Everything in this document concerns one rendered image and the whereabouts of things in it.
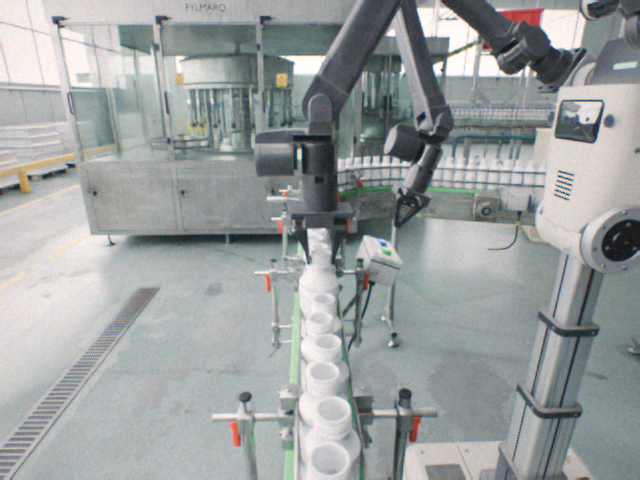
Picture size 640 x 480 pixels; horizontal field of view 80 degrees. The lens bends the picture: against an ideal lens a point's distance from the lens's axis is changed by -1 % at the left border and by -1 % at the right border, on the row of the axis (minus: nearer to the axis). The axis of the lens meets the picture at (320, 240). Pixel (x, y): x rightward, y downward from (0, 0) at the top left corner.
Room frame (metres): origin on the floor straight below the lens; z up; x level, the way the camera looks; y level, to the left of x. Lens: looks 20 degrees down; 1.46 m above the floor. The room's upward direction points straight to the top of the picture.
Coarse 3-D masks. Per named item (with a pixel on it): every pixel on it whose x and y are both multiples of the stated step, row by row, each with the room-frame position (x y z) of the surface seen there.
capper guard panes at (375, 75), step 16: (368, 64) 5.85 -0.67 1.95; (384, 64) 5.85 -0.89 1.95; (400, 64) 5.86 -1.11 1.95; (368, 80) 5.85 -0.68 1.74; (384, 80) 5.85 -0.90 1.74; (400, 80) 5.86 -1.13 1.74; (368, 96) 5.85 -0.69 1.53; (400, 96) 5.86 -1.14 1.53; (368, 112) 5.85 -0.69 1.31; (400, 112) 5.86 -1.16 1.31; (368, 128) 5.85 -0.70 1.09; (384, 128) 5.85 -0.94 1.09
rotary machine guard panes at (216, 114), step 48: (96, 48) 3.87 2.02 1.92; (144, 48) 3.88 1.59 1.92; (192, 48) 3.89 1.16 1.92; (240, 48) 3.91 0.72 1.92; (288, 48) 3.92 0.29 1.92; (96, 96) 3.86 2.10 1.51; (144, 96) 3.88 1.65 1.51; (192, 96) 3.89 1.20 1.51; (240, 96) 3.91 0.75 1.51; (288, 96) 3.92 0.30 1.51; (96, 144) 3.86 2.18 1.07; (144, 144) 3.88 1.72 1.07; (192, 144) 3.89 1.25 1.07; (240, 144) 3.91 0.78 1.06
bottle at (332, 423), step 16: (320, 400) 0.33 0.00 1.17; (336, 400) 0.33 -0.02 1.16; (320, 416) 0.31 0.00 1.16; (336, 416) 0.33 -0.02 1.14; (320, 432) 0.30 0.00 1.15; (336, 432) 0.30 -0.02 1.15; (352, 432) 0.32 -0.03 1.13; (304, 448) 0.31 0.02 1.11; (352, 448) 0.30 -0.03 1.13; (352, 464) 0.29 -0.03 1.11
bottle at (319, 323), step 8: (320, 312) 0.51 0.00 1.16; (312, 320) 0.50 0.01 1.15; (320, 320) 0.51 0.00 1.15; (328, 320) 0.50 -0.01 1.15; (312, 328) 0.48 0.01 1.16; (320, 328) 0.48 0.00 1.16; (328, 328) 0.48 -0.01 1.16; (312, 336) 0.48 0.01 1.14; (304, 344) 0.49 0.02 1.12; (312, 344) 0.48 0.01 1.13; (304, 352) 0.48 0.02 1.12; (312, 352) 0.47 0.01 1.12; (304, 360) 0.48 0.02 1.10; (304, 368) 0.48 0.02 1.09; (304, 376) 0.48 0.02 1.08; (304, 384) 0.48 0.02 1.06
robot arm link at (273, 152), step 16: (320, 96) 0.57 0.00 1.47; (320, 112) 0.57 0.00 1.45; (304, 128) 0.64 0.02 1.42; (320, 128) 0.57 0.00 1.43; (256, 144) 0.59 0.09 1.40; (272, 144) 0.59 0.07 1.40; (288, 144) 0.59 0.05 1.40; (256, 160) 0.58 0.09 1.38; (272, 160) 0.58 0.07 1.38; (288, 160) 0.58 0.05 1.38; (272, 176) 0.61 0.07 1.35
